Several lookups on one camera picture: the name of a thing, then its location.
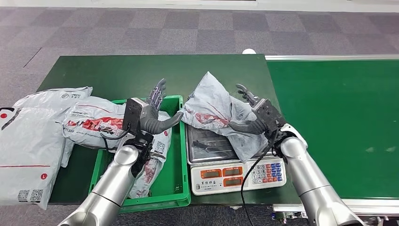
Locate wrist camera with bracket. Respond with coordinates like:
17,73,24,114
122,97,148,135
252,98,287,135

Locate white courier bag red print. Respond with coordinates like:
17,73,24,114
62,96,173,160

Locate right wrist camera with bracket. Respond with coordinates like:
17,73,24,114
252,98,287,135

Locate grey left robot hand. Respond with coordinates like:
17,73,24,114
139,78,185,135

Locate grey parcel express logo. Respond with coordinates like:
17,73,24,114
14,86,94,168

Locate white electronic scale steel tray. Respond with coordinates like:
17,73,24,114
185,123,287,196

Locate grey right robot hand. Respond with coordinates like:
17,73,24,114
228,83,268,136

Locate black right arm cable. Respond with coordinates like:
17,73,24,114
240,129,279,226

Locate wrinkled grey bag red print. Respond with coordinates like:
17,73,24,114
181,72,269,163

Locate grey courier bag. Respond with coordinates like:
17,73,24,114
128,153,166,200

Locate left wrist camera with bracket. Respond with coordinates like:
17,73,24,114
122,97,148,135

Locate green plastic crate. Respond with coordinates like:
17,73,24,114
88,95,192,214

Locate large grey parcel QR codes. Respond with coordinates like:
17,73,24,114
0,106,68,210

